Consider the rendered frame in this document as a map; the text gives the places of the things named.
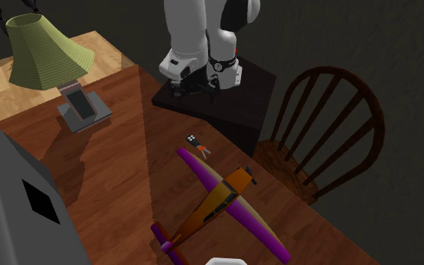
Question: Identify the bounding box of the brown wooden table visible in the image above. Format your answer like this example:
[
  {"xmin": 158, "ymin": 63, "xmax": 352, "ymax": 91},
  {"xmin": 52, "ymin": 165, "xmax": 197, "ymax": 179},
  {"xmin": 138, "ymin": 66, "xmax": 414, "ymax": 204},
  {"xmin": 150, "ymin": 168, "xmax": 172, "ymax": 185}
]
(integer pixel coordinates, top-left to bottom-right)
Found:
[{"xmin": 0, "ymin": 64, "xmax": 381, "ymax": 265}]

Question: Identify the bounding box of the black key fob with keys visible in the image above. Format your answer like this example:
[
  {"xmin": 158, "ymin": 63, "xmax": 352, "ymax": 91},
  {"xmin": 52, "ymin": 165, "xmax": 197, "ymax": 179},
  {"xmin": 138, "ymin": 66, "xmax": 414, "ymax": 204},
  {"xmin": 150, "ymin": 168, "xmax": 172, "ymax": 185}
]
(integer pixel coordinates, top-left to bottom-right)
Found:
[{"xmin": 185, "ymin": 134, "xmax": 212, "ymax": 160}]

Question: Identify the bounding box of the dark wooden spindle chair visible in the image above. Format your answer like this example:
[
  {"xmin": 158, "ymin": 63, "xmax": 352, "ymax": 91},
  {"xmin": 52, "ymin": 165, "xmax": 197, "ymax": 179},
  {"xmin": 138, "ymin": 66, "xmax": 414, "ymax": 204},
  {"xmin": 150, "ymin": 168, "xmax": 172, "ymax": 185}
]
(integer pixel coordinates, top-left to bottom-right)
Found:
[{"xmin": 252, "ymin": 65, "xmax": 386, "ymax": 206}]

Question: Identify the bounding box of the dark robot stand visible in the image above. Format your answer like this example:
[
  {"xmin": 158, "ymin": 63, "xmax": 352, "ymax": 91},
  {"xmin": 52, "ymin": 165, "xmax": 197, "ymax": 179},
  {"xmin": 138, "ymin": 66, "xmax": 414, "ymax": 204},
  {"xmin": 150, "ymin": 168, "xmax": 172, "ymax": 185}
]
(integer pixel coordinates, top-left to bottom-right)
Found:
[{"xmin": 151, "ymin": 54, "xmax": 277, "ymax": 159}]

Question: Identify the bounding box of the white object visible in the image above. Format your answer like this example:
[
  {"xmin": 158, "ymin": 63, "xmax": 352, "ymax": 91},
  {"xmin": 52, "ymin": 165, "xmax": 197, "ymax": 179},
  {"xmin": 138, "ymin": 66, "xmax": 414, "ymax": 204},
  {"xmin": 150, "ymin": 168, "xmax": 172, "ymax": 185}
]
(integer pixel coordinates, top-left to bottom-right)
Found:
[{"xmin": 204, "ymin": 257, "xmax": 248, "ymax": 265}]

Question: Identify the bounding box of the grey box appliance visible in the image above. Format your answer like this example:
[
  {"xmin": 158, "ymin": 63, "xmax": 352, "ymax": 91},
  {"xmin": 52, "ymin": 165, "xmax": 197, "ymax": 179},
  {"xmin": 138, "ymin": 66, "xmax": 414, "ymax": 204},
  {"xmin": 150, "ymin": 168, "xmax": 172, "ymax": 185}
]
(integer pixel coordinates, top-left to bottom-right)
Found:
[{"xmin": 0, "ymin": 111, "xmax": 93, "ymax": 265}]

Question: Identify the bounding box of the green shade table lamp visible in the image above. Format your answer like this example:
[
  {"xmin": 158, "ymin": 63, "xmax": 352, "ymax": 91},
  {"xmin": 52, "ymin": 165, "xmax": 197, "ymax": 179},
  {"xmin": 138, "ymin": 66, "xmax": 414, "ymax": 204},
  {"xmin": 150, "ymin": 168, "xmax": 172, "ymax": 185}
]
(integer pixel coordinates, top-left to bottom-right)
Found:
[{"xmin": 5, "ymin": 13, "xmax": 114, "ymax": 134}]

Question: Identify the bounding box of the orange purple toy airplane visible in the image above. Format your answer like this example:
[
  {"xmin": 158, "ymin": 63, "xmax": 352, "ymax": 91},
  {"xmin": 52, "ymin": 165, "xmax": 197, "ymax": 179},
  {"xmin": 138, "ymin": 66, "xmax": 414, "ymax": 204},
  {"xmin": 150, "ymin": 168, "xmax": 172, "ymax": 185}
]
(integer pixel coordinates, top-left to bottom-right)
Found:
[{"xmin": 149, "ymin": 147, "xmax": 292, "ymax": 265}]

